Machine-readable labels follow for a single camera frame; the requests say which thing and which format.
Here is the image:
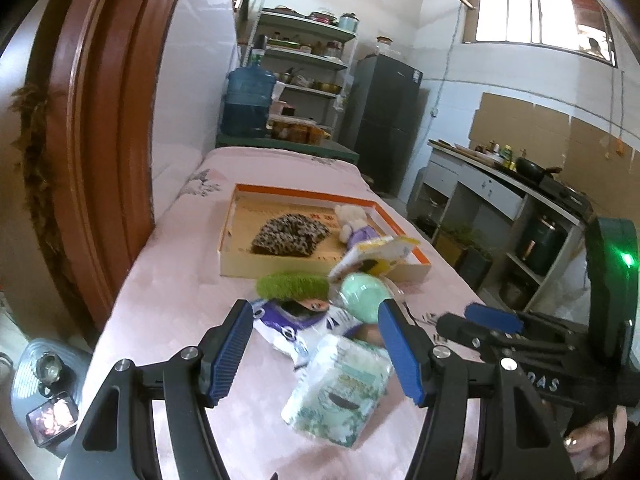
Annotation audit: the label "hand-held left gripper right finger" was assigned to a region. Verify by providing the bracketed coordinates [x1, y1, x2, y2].
[377, 299, 576, 480]

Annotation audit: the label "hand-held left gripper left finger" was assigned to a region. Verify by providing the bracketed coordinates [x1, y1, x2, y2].
[59, 299, 281, 480]

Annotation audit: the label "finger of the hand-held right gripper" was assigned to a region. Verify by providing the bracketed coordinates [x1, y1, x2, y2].
[435, 312, 576, 363]
[464, 302, 576, 348]

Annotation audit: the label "purple car print tissue pack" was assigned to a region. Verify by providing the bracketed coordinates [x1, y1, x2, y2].
[249, 296, 333, 361]

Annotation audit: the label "green floral tissue pack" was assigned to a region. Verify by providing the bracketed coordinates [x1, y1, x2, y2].
[281, 334, 393, 448]

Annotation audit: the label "yellow cartoon tissue pack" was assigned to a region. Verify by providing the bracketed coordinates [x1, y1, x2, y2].
[327, 236, 422, 281]

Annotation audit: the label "orange-rimmed cardboard box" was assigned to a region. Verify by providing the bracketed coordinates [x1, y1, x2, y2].
[219, 183, 432, 293]

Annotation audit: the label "person's right hand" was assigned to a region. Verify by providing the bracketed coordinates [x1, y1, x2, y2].
[562, 402, 631, 476]

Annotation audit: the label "pale green round puff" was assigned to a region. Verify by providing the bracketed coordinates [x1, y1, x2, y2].
[336, 271, 401, 323]

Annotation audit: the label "dark green pot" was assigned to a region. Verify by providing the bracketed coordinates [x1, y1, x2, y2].
[522, 215, 568, 276]

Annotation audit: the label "green fuzzy hair band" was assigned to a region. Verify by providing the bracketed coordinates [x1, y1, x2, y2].
[256, 271, 331, 303]

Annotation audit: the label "black gas stove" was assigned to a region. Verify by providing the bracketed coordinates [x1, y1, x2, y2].
[537, 175, 593, 213]

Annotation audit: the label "leopard print cloth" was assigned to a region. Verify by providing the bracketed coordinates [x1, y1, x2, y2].
[250, 212, 332, 257]

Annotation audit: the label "white kitchen counter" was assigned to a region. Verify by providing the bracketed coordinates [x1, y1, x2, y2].
[407, 140, 593, 311]

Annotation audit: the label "cream plush bear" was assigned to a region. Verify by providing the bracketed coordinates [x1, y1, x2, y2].
[334, 204, 377, 247]

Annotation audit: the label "black wok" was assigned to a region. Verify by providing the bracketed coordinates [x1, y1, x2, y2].
[515, 156, 563, 181]

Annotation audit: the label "group of condiment bottles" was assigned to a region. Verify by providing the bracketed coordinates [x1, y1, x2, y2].
[472, 142, 516, 168]

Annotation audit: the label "black smartphone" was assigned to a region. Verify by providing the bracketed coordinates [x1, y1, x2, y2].
[25, 391, 81, 448]

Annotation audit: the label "grey round stool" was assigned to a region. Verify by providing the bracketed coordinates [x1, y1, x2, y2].
[10, 337, 93, 461]

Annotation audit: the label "dark green table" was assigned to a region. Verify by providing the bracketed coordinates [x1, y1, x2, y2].
[216, 132, 361, 165]

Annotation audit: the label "dark grey refrigerator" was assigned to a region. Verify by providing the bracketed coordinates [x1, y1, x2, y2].
[340, 54, 425, 196]

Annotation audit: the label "amber food containers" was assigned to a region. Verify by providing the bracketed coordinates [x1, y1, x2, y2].
[272, 120, 331, 142]

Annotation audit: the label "blue water jug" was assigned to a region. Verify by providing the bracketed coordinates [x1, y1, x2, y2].
[221, 52, 277, 137]

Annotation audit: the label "brown dried garland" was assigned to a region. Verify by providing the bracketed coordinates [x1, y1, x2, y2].
[10, 82, 56, 281]

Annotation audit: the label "barred window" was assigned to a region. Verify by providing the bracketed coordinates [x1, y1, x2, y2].
[462, 0, 618, 68]

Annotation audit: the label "white metal shelf rack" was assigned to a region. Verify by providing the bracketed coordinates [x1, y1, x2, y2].
[247, 7, 358, 141]

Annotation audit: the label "large cardboard wall panel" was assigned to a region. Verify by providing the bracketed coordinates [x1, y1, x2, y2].
[469, 92, 572, 173]

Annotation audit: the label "brown wooden frame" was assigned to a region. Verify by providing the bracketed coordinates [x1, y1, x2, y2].
[50, 0, 196, 346]

